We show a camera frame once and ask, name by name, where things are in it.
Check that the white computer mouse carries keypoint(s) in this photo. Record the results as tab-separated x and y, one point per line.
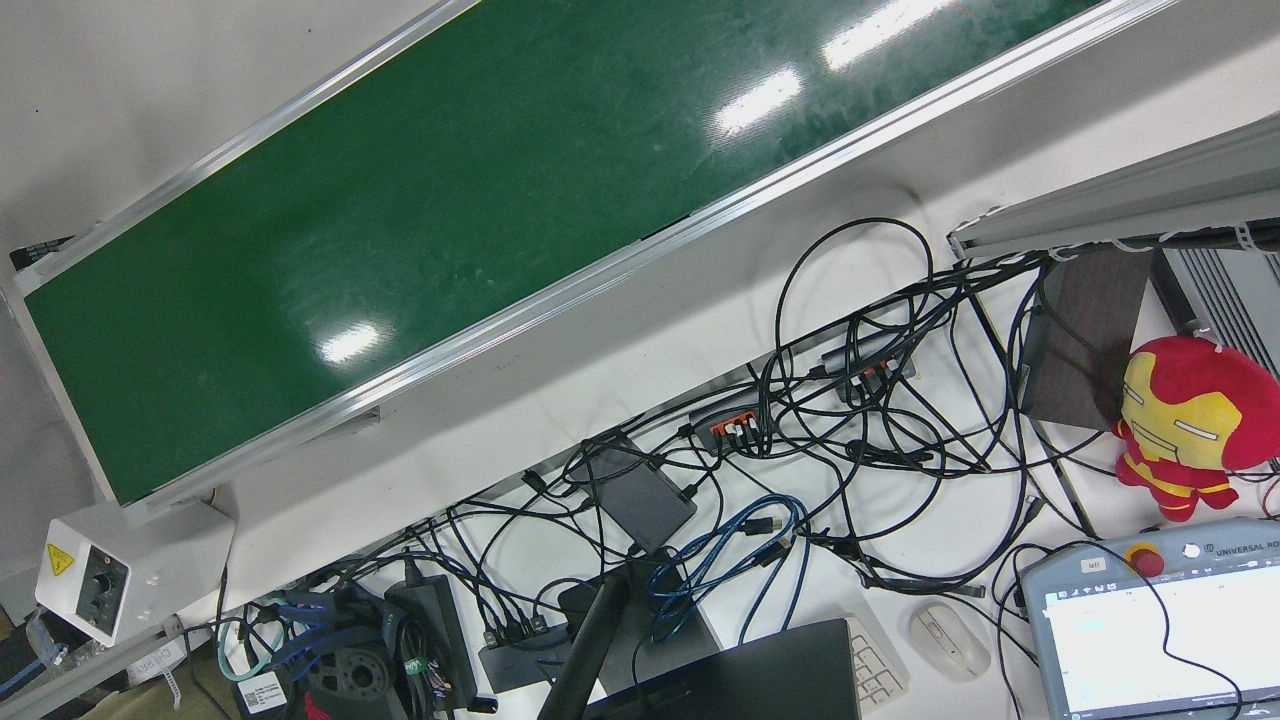
948	642

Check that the aluminium profile post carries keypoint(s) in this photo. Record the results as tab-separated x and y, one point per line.
1130	195

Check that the dark grey power brick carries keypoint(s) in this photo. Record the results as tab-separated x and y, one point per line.
640	495

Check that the black USB hub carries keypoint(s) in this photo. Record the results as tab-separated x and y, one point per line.
520	660

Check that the black power adapter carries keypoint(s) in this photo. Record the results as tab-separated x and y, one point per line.
430	630

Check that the black monitor stand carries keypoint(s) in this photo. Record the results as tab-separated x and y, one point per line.
595	630

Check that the black monitor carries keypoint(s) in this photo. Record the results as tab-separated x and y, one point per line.
760	675

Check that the white conveyor control box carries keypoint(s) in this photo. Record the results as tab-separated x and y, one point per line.
130	560

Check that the white keyboard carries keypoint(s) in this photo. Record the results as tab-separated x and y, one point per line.
875	665

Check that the USB hub orange ports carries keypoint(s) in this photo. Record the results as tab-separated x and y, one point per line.
870	365
735	420

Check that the red yellow Iron Man plush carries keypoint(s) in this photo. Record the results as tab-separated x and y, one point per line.
1190	410

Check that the dark brown box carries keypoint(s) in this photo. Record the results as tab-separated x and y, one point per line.
1090	340

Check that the grey finned metal box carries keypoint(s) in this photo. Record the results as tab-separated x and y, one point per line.
1230	300

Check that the black flange device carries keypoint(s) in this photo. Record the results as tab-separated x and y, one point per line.
350	680

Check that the white label tag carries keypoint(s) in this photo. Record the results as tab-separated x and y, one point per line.
262	692

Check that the green conveyor belt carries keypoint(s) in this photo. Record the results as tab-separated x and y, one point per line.
450	200

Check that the grey teach pendant red button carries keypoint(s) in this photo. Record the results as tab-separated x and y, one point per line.
1150	640

